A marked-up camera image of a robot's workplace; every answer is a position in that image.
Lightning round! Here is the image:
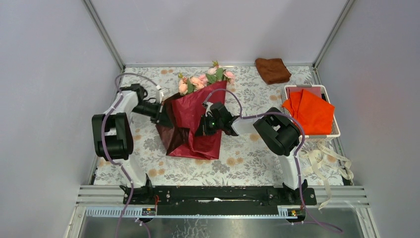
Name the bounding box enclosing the cream printed ribbon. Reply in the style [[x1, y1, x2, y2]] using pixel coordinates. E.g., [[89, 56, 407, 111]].
[[298, 142, 354, 210]]

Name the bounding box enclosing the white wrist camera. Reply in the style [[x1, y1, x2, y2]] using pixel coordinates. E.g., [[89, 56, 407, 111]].
[[156, 85, 171, 104], [202, 102, 213, 116]]

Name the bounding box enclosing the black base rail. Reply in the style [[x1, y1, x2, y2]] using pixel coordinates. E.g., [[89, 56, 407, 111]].
[[120, 185, 317, 216]]

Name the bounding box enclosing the floral tablecloth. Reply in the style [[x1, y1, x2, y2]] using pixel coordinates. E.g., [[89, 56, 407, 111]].
[[93, 65, 345, 187]]

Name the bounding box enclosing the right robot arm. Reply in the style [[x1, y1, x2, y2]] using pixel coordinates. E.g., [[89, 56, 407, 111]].
[[195, 102, 304, 204]]

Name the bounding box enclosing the orange cloth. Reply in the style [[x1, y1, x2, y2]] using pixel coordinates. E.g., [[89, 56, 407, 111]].
[[282, 91, 335, 135]]

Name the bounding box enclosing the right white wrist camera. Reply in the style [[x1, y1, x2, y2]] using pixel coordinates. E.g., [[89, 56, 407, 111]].
[[202, 102, 213, 116]]

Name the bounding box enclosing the dark red paper in basket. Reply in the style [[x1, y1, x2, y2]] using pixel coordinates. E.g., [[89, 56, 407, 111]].
[[286, 87, 322, 98]]

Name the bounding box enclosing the pink fake flower bouquet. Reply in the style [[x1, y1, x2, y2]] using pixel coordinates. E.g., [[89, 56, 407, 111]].
[[178, 60, 236, 96]]

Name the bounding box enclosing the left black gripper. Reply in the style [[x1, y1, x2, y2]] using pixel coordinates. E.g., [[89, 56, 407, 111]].
[[131, 101, 174, 128]]

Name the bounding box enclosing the dark red wrapping paper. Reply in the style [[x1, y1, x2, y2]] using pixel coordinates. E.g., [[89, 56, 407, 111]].
[[156, 81, 227, 160]]

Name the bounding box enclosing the brown folded cloth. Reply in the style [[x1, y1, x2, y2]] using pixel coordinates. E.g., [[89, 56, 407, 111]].
[[255, 58, 292, 85]]

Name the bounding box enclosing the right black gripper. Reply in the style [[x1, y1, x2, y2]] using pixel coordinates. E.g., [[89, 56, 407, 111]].
[[195, 114, 223, 137]]

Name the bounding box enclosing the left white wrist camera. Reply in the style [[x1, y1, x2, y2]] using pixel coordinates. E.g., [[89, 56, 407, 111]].
[[156, 85, 171, 104]]

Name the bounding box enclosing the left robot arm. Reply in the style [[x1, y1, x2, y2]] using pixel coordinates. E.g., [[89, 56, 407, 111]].
[[92, 83, 174, 204]]

